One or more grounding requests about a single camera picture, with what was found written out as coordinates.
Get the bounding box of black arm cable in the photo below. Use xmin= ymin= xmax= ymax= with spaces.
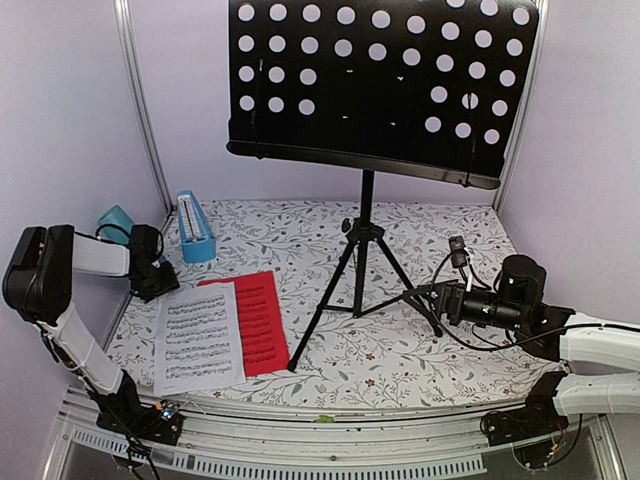
xmin=94 ymin=223 xmax=165 ymax=261
xmin=430 ymin=249 xmax=596 ymax=351

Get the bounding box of aluminium front frame rail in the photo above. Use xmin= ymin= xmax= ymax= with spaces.
xmin=43 ymin=388 xmax=630 ymax=479

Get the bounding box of left aluminium corner post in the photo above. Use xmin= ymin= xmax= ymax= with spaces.
xmin=113 ymin=0 xmax=173 ymax=215

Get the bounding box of right aluminium corner post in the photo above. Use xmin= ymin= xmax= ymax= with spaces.
xmin=492 ymin=0 xmax=550 ymax=216

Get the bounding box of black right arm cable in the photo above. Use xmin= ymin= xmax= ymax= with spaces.
xmin=430 ymin=249 xmax=596 ymax=351

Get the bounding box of blue metronome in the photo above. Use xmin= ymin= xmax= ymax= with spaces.
xmin=177 ymin=190 xmax=216 ymax=264

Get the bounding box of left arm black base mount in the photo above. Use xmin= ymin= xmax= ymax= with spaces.
xmin=96 ymin=399 xmax=185 ymax=446

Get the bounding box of floral tablecloth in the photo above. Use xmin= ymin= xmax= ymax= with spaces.
xmin=102 ymin=199 xmax=565 ymax=410

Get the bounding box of black music stand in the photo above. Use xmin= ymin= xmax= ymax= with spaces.
xmin=225 ymin=0 xmax=542 ymax=373

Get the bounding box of white sheet music paper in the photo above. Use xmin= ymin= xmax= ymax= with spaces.
xmin=153 ymin=283 xmax=246 ymax=397

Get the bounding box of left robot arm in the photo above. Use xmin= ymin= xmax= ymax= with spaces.
xmin=2 ymin=224 xmax=179 ymax=434

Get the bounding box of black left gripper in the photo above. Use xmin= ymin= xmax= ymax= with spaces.
xmin=132 ymin=259 xmax=180 ymax=301

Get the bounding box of aluminium corner post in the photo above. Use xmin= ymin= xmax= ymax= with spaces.
xmin=492 ymin=0 xmax=550 ymax=216
xmin=113 ymin=0 xmax=173 ymax=215

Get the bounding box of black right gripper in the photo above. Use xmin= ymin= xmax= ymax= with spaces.
xmin=402 ymin=280 xmax=526 ymax=332

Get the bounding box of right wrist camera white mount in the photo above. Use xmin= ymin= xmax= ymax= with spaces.
xmin=448 ymin=236 xmax=474 ymax=292

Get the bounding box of red sheet music paper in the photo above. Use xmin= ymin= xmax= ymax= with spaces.
xmin=198 ymin=271 xmax=289 ymax=377

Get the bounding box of teal cylindrical cup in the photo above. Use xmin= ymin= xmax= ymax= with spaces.
xmin=95 ymin=205 xmax=134 ymax=245

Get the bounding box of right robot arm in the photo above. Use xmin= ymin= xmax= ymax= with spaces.
xmin=402 ymin=254 xmax=639 ymax=436

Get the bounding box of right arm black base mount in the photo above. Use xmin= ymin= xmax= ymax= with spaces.
xmin=480 ymin=372 xmax=569 ymax=446

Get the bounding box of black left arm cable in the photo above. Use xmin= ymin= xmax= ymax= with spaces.
xmin=94 ymin=223 xmax=165 ymax=261

